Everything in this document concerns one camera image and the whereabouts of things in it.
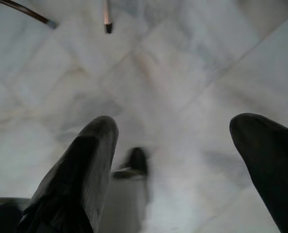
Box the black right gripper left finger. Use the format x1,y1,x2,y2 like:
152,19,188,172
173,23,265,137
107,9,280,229
16,115,119,233

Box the silver metal clothes rack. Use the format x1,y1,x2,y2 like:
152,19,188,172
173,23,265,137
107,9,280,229
102,0,114,34

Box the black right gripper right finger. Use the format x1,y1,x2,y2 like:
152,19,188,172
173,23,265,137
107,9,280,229
229,113,288,233

